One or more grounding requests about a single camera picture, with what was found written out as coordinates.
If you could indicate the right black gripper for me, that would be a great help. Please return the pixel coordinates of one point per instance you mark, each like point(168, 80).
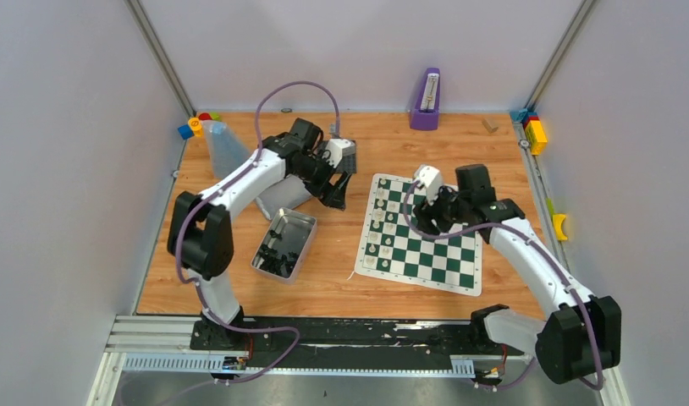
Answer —
point(426, 212)

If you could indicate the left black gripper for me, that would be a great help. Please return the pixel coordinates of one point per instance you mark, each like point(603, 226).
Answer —
point(330, 180)

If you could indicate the metal tin with black pieces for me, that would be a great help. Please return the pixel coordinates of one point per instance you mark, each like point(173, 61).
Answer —
point(285, 246)

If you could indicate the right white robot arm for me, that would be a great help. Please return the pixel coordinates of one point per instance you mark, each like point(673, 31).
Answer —
point(580, 337)

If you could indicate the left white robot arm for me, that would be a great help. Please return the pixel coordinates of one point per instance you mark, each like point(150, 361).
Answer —
point(201, 235)

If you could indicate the dark grey lego baseplate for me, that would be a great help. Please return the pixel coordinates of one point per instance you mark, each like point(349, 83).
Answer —
point(349, 160)

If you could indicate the metal tin lid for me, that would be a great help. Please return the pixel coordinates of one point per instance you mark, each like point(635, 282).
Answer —
point(287, 193)

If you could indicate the grey lego tower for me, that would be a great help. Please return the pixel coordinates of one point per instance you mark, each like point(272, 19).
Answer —
point(334, 131)

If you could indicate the small wooden block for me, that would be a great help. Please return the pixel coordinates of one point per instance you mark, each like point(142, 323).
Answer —
point(490, 125)

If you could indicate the purple metronome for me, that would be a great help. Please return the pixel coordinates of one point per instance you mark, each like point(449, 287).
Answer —
point(424, 111)

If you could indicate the yellow curved toy piece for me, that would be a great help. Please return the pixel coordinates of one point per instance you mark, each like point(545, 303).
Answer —
point(558, 220)

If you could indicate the yellow toy block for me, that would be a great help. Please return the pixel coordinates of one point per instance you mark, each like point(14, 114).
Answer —
point(536, 137)

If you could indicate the translucent blue plastic container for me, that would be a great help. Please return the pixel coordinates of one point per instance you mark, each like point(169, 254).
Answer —
point(226, 150)

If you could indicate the colourful toy blocks left corner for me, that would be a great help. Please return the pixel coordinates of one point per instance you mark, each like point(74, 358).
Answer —
point(199, 126)

